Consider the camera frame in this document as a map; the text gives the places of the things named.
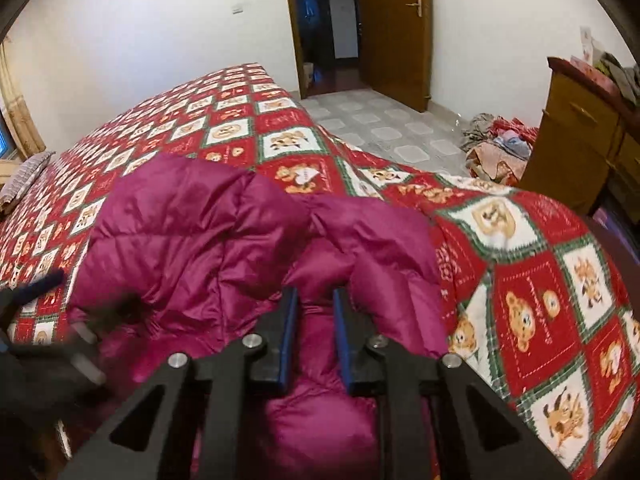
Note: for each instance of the white wall socket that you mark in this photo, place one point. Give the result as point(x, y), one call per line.
point(238, 9)

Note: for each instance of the brown wooden door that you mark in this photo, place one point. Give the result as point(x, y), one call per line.
point(395, 35)

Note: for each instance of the wooden cabinet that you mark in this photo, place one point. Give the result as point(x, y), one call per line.
point(575, 145)

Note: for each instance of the white wall card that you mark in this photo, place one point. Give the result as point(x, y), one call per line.
point(591, 44)

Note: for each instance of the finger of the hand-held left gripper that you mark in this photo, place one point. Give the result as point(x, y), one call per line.
point(42, 284)
point(117, 310)

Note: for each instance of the magenta puffer jacket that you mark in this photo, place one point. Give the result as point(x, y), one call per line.
point(200, 240)

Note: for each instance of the pile of colourful clothes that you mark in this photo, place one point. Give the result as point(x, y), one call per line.
point(500, 147)

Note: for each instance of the pink box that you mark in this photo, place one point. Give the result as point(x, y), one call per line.
point(592, 72)

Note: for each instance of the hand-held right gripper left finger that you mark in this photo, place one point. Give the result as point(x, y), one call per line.
point(290, 340)

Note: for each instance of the small waste bin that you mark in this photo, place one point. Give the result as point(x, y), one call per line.
point(308, 74)

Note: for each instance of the beige curtain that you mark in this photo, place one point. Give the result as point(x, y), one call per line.
point(17, 105)

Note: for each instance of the window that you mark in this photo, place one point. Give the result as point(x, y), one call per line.
point(4, 135)

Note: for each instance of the red bear print blanket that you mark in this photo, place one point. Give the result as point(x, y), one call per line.
point(525, 280)

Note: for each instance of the grey pillow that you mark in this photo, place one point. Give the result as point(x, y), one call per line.
point(27, 175)

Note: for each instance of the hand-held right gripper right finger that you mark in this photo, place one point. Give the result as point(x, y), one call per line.
point(342, 340)

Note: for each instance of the wooden door frame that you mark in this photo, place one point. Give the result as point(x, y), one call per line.
point(295, 25)

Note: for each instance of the heap of clothes on cabinet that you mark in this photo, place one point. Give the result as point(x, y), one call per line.
point(622, 77)

